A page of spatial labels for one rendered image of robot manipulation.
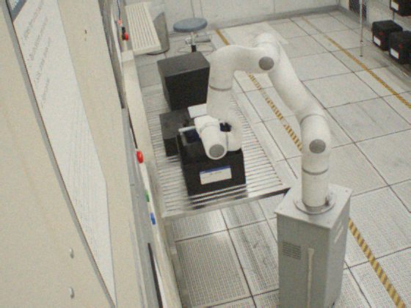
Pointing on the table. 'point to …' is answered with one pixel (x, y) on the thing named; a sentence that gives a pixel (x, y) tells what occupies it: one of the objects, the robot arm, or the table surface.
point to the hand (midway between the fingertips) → (203, 114)
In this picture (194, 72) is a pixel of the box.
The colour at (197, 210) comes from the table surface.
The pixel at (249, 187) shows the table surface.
